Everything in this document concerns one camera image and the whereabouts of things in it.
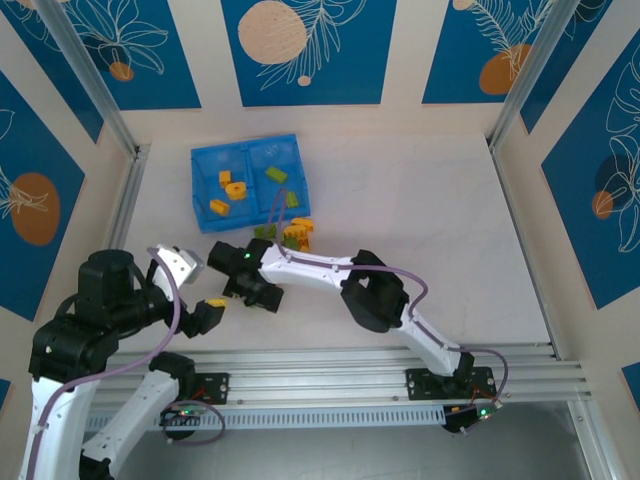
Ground small green-lit circuit board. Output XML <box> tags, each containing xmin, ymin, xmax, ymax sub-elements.
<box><xmin>442</xmin><ymin>404</ymin><xmax>504</xmax><ymax>436</ymax></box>
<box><xmin>159</xmin><ymin>406</ymin><xmax>207</xmax><ymax>430</ymax></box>

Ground blue two-compartment plastic bin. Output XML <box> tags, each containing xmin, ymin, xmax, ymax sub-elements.
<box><xmin>191</xmin><ymin>132</ymin><xmax>312</xmax><ymax>235</ymax></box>

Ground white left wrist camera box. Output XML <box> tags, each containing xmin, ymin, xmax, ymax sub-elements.
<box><xmin>148</xmin><ymin>243</ymin><xmax>205</xmax><ymax>301</ymax></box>

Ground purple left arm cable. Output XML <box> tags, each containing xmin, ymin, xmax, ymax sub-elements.
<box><xmin>19</xmin><ymin>246</ymin><xmax>226</xmax><ymax>446</ymax></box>

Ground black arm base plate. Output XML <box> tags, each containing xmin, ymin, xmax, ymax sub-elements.
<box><xmin>172</xmin><ymin>372</ymin><xmax>231</xmax><ymax>406</ymax></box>
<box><xmin>405</xmin><ymin>367</ymin><xmax>499</xmax><ymax>401</ymax></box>

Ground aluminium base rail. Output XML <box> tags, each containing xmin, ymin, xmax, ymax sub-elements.
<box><xmin>92</xmin><ymin>347</ymin><xmax>594</xmax><ymax>414</ymax></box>

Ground aluminium side rail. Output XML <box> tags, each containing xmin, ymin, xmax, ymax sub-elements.
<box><xmin>107</xmin><ymin>143</ymin><xmax>152</xmax><ymax>251</ymax></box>
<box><xmin>487</xmin><ymin>141</ymin><xmax>564</xmax><ymax>361</ymax></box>

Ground white slotted cable duct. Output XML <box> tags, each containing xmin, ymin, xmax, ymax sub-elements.
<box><xmin>84</xmin><ymin>405</ymin><xmax>449</xmax><ymax>432</ymax></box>

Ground aluminium frame post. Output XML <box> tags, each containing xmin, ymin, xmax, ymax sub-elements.
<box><xmin>487</xmin><ymin>0</ymin><xmax>601</xmax><ymax>151</ymax></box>
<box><xmin>33</xmin><ymin>0</ymin><xmax>144</xmax><ymax>157</ymax></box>
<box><xmin>567</xmin><ymin>399</ymin><xmax>619</xmax><ymax>480</ymax></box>

